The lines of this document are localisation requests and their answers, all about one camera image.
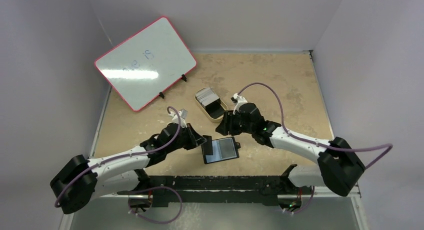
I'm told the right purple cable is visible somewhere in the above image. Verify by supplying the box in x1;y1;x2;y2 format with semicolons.
236;82;394;169

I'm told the dark credit card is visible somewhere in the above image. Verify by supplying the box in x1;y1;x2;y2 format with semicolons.
201;135;214;156
219;138;236;159

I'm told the stack of credit cards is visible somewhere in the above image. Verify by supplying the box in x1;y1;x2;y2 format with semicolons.
195;87;220;107

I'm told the black leather card holder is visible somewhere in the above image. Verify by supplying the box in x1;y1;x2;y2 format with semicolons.
201;135;241;164

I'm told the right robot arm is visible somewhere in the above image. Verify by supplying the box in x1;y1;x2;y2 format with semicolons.
215;103;366;196

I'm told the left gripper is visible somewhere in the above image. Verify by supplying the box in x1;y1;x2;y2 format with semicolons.
165;123;207;154

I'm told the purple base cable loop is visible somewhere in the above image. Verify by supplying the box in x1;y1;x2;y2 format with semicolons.
127;184;184;225

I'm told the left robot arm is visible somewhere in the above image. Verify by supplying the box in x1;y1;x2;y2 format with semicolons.
50;123;207;214

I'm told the pink framed whiteboard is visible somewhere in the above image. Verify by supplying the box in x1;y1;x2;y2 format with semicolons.
94;17;197;111

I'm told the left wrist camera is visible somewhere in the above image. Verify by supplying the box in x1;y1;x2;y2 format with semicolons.
168;109;188;127

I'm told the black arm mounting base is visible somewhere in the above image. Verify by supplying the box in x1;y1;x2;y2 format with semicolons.
127;170;313;210

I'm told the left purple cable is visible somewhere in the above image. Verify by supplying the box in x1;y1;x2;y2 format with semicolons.
54;106;182;208

